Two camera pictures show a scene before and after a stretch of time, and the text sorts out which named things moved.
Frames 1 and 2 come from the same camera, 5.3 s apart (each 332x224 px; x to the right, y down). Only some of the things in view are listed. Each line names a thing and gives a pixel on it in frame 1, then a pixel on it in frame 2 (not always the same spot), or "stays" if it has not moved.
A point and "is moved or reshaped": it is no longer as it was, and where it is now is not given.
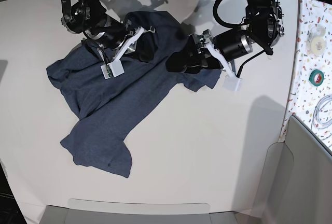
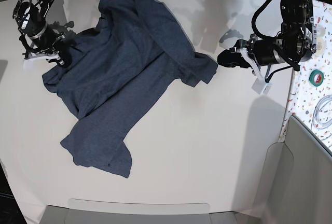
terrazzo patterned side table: [309, 94] stays
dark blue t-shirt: [101, 108] is moved or reshaped
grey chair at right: [296, 184] stays
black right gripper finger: [190, 59] -> [233, 57]
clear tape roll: [316, 41] stays
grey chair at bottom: [92, 211] stays
